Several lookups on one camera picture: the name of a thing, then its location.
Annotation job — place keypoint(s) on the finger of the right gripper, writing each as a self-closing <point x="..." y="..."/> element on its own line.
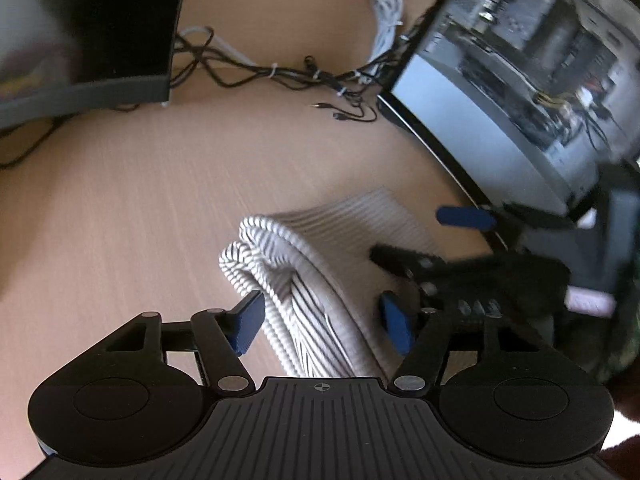
<point x="506" y="217"/>
<point x="417" y="267"/>

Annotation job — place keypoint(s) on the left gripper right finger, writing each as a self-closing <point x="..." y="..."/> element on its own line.
<point x="421" y="338"/>

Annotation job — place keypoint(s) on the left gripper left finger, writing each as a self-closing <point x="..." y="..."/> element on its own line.
<point x="221" y="337"/>

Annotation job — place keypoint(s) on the striped white black garment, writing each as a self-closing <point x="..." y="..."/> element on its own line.
<point x="320" y="286"/>

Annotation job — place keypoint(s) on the curved monitor on left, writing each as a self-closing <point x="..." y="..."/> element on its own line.
<point x="62" y="57"/>

